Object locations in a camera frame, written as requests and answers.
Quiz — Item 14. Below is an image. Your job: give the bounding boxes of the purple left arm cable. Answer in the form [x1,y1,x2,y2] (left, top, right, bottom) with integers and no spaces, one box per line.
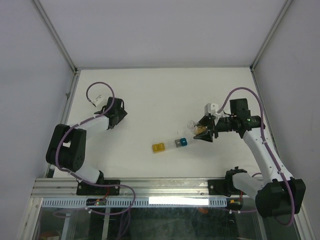
[55,81,116,183]

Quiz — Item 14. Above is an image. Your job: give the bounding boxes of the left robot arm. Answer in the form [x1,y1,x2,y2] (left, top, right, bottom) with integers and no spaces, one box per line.
[45,97,128,195]

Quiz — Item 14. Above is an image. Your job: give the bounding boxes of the aluminium mounting rail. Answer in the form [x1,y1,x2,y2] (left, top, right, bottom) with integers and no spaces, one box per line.
[31,177,301,198]

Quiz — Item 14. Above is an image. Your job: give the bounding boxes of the weekly pill organizer strip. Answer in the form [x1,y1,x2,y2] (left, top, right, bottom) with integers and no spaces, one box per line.
[151,137,195,154]

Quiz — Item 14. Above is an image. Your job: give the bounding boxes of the slotted white cable duct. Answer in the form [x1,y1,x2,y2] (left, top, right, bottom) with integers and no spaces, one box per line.
[42,196,227,209]

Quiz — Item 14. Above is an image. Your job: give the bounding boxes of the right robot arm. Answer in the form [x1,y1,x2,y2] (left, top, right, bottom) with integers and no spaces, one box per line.
[193,98,306,218]

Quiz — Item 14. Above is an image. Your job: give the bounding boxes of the clear pill bottle yellow pills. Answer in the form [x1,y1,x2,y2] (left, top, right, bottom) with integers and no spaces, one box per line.
[187,120,207,135]

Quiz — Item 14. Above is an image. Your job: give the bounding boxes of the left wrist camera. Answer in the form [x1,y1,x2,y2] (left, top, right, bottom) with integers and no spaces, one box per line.
[91,94,108,108]

